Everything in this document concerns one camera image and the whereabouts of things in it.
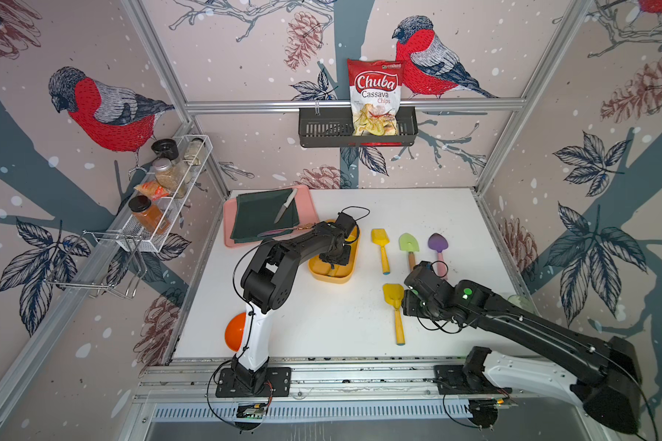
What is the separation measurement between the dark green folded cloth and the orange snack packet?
0.38 meters

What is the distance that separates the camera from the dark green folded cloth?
1.10 meters

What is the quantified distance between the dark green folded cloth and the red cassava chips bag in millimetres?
458

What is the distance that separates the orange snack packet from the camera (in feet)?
2.33

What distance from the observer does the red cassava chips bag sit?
831 mm
